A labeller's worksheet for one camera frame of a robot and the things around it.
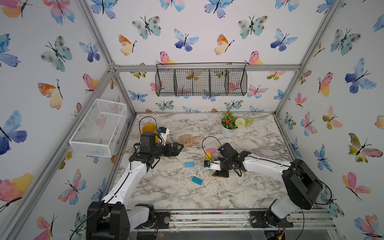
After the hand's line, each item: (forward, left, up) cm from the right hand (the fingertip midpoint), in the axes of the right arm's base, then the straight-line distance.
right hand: (215, 167), depth 87 cm
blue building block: (-6, +4, +9) cm, 11 cm away
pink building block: (+13, +2, -3) cm, 14 cm away
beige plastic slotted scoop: (+20, +18, -3) cm, 27 cm away
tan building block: (-2, +2, -4) cm, 5 cm away
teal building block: (-6, +10, -5) cm, 13 cm away
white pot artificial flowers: (+26, -9, +9) cm, 29 cm away
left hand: (+6, +21, +13) cm, 25 cm away
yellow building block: (+9, +4, -5) cm, 11 cm away
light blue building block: (+3, +15, -5) cm, 16 cm away
